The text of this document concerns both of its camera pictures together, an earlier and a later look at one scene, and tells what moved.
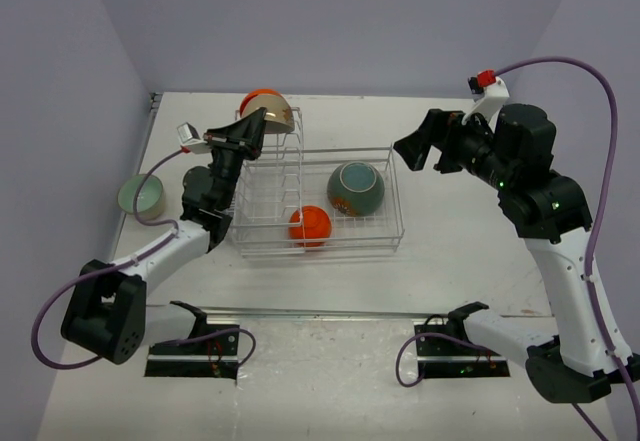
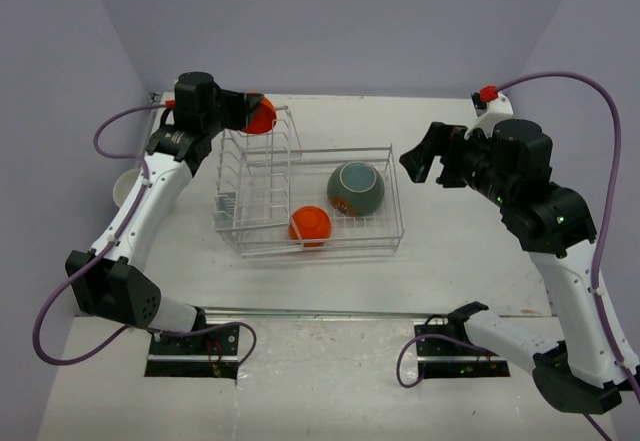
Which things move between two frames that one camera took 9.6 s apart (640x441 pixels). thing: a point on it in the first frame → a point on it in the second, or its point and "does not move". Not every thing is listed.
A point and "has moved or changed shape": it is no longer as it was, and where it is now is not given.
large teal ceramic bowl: (356, 188) does not move
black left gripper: (244, 137) → (242, 103)
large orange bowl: (257, 92) has moved or changed shape
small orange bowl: (309, 226) does not move
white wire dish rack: (297, 201) does not move
